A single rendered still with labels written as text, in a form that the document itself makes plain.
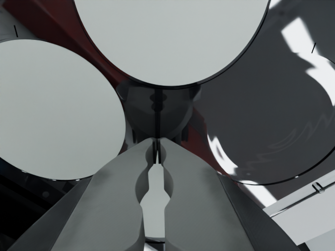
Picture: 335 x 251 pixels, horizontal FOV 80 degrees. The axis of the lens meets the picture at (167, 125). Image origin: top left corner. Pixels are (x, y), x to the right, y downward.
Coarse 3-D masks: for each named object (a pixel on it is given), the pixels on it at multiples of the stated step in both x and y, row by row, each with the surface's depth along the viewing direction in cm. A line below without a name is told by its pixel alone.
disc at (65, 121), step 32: (0, 64) 11; (32, 64) 12; (64, 64) 12; (0, 96) 12; (32, 96) 12; (64, 96) 12; (96, 96) 12; (0, 128) 13; (32, 128) 13; (64, 128) 13; (96, 128) 14; (32, 160) 15; (64, 160) 15; (96, 160) 15
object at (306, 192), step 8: (328, 176) 16; (312, 184) 16; (320, 184) 16; (328, 184) 16; (296, 192) 17; (304, 192) 17; (312, 192) 16; (280, 200) 17; (288, 200) 17; (296, 200) 17; (304, 200) 17; (264, 208) 18; (272, 208) 17; (280, 208) 17; (288, 208) 17; (272, 216) 18
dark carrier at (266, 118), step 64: (0, 0) 10; (64, 0) 10; (320, 0) 10; (256, 64) 12; (320, 64) 12; (128, 128) 14; (192, 128) 14; (256, 128) 14; (320, 128) 14; (64, 192) 16; (256, 192) 17
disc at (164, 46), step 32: (96, 0) 10; (128, 0) 10; (160, 0) 10; (192, 0) 10; (224, 0) 10; (256, 0) 10; (96, 32) 11; (128, 32) 11; (160, 32) 11; (192, 32) 11; (224, 32) 11; (128, 64) 12; (160, 64) 12; (192, 64) 12; (224, 64) 12
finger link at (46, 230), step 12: (84, 180) 9; (72, 192) 8; (60, 204) 8; (72, 204) 8; (48, 216) 7; (60, 216) 7; (36, 228) 7; (48, 228) 7; (60, 228) 7; (24, 240) 6; (36, 240) 6; (48, 240) 6
